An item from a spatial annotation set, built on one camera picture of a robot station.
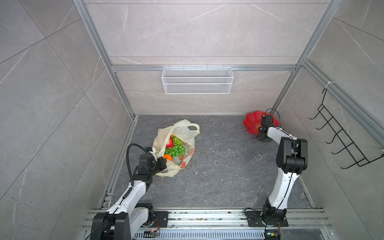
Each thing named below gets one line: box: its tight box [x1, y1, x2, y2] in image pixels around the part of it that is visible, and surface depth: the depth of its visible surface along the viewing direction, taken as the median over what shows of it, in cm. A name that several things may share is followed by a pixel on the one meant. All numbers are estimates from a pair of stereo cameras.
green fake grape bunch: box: [164, 141, 186, 157], surface depth 97 cm
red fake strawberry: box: [166, 137, 174, 149], surface depth 100 cm
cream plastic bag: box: [172, 119, 200, 177], surface depth 97 cm
